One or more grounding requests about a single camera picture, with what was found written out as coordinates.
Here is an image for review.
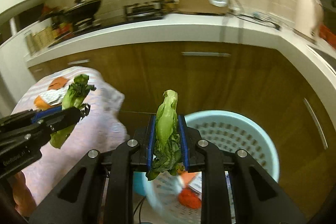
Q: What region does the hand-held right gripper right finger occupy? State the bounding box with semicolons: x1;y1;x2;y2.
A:
178;114;306;224

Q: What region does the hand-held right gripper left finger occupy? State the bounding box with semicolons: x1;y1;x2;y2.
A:
29;114;158;224

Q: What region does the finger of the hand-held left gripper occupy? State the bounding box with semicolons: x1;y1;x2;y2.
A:
39;104;91;135
0;106;63;128

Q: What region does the dark-leaf green vegetable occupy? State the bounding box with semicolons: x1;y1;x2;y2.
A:
49;74;96;149

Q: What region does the pale green leafy vegetable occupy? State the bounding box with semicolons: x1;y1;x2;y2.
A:
146;90;188;181

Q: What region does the orange and white packet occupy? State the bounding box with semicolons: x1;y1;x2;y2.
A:
181;172;200;185

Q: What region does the white blue milk carton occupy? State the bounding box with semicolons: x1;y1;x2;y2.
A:
189;174;202;193

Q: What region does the light blue plastic basket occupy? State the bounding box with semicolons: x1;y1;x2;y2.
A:
133;110;280;224

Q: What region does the red plastic bag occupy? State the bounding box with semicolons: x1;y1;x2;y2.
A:
178;187;202;210

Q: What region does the person's left forearm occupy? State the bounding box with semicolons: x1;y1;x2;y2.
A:
12;171;37;217

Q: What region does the dotted white paper wrapper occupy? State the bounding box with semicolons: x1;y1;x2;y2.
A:
39;89;69;105

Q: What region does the pink patterned tablecloth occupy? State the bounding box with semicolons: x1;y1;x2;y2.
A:
12;66;129;209

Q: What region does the clear glass jar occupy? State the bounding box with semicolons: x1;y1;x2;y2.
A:
24;30;37;56

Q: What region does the woven yellow container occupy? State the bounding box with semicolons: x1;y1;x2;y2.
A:
34;27;55;47

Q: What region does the black wok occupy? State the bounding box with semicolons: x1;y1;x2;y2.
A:
39;0;103;30

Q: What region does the white range hood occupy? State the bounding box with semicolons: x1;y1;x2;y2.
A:
0;0;59;18

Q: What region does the white kitchen countertop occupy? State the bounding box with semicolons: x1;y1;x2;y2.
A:
0;13;336;135

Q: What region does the black gas stove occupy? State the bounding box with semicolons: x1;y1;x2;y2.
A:
47;2;171;48

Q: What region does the cream electric kettle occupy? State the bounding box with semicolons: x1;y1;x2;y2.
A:
295;0;324;38

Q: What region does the red plastic box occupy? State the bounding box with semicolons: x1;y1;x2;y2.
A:
319;25;336;49

